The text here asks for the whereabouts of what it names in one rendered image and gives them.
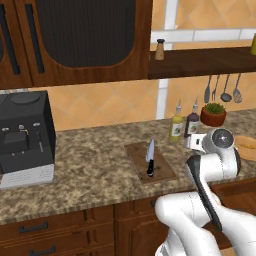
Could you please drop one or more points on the grey hanging fork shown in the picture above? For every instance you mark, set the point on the grey hanging fork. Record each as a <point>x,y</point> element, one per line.
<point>215,90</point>

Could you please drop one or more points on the yellow bottle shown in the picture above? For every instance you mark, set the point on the yellow bottle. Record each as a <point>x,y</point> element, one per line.
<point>254,45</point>

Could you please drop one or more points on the yellow-green oil bottle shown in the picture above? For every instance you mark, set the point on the yellow-green oil bottle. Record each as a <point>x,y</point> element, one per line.
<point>176,128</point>

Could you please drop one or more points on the grey hanging spatula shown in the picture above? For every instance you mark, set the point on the grey hanging spatula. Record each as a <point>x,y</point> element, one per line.
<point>207,95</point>

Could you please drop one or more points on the brown wooden cupboard door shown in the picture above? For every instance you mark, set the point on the brown wooden cupboard door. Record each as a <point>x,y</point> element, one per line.
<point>136,230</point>

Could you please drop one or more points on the black coffee machine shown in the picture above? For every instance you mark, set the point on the black coffee machine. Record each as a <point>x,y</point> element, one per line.
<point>23,140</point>

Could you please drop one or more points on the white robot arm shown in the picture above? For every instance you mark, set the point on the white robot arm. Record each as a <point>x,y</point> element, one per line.
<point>186,216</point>

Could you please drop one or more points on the grey hanging slotted turner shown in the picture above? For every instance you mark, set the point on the grey hanging slotted turner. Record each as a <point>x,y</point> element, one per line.
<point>237,95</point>

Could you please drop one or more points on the tan wooden plate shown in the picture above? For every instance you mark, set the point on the tan wooden plate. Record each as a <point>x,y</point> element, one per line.
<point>246,146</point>

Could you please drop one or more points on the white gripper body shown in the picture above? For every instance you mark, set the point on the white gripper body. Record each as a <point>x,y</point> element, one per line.
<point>187,141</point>

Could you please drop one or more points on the wooden pepper shaker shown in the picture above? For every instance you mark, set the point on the wooden pepper shaker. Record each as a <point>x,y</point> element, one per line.
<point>159,50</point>

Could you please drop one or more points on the grey hanging ladle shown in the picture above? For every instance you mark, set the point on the grey hanging ladle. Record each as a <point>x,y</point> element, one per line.
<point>226,96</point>

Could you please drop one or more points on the potted green plant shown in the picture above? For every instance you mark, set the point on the potted green plant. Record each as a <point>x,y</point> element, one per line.
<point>213,115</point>

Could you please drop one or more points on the wide glass-panel cupboard door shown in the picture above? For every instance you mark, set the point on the wide glass-panel cupboard door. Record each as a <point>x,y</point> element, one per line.
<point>90,71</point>

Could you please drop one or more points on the brown wooden cutting board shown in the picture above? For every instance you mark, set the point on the brown wooden cutting board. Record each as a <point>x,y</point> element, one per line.
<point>160,168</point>

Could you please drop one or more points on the dark wooden wall shelf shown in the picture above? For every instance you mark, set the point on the dark wooden wall shelf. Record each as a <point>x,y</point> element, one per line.
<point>200,63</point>

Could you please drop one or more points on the brown wooden drawer front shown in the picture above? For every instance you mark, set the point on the brown wooden drawer front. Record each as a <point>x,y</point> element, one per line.
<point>83,245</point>
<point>73,221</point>
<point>238,195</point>

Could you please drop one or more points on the dark vinegar bottle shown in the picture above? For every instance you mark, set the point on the dark vinegar bottle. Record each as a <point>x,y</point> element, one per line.
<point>192,121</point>

